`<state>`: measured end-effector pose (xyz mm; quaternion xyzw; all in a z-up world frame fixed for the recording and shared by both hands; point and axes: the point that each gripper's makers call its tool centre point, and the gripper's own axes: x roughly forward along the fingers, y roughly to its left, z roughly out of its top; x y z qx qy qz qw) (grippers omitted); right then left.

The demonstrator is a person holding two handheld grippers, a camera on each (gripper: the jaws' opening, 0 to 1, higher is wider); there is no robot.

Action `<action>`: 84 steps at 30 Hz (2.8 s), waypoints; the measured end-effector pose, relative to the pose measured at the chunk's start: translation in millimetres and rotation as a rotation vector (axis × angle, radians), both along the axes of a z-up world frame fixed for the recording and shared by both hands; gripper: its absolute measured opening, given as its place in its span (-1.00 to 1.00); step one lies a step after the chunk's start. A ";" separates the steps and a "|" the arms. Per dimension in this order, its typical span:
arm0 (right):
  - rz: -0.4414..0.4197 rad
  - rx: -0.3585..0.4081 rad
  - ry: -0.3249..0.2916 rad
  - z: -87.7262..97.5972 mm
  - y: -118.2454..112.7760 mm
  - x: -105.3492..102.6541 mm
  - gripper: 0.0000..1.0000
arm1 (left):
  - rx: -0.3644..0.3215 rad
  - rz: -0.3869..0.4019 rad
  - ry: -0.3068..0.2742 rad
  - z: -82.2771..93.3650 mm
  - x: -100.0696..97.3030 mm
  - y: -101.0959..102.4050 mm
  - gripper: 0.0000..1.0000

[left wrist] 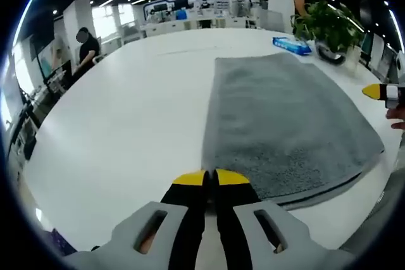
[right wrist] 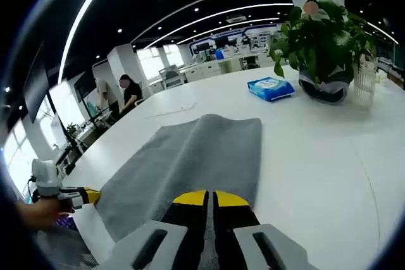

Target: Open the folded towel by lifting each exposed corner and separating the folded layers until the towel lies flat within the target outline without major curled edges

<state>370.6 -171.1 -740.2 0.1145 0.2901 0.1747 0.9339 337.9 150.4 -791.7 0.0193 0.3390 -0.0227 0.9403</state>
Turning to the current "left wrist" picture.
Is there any dark round plant pot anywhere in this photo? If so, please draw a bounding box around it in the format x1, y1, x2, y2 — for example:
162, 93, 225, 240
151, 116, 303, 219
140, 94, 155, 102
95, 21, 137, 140
314, 38, 346, 64

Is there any black desk monitor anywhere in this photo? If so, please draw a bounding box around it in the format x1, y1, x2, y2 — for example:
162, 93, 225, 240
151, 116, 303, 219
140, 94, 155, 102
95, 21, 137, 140
42, 59, 73, 94

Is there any purple patterned pouch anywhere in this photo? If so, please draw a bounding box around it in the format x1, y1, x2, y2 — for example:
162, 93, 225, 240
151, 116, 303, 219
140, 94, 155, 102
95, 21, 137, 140
49, 227, 77, 257

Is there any green leafy plant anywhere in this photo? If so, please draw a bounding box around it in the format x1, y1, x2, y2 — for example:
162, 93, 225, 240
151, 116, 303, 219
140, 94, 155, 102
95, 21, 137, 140
290, 0, 365, 54

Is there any person's right hand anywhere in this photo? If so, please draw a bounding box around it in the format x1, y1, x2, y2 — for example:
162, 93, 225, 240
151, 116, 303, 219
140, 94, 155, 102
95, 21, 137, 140
385, 107, 405, 131

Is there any grey towel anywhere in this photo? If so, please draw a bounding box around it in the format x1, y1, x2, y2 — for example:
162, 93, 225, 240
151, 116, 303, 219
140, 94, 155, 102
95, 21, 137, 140
201, 51, 386, 211

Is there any clear glass vase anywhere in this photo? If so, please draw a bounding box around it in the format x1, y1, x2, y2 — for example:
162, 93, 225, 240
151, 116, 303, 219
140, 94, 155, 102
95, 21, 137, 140
344, 44, 362, 72

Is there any blue wet wipes packet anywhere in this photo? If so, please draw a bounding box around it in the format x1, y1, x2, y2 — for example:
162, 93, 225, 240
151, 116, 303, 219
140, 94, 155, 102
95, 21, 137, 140
271, 35, 313, 56

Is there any white office counter row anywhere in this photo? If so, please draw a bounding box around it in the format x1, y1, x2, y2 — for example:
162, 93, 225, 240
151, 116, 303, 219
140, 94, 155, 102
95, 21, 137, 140
139, 15, 256, 39

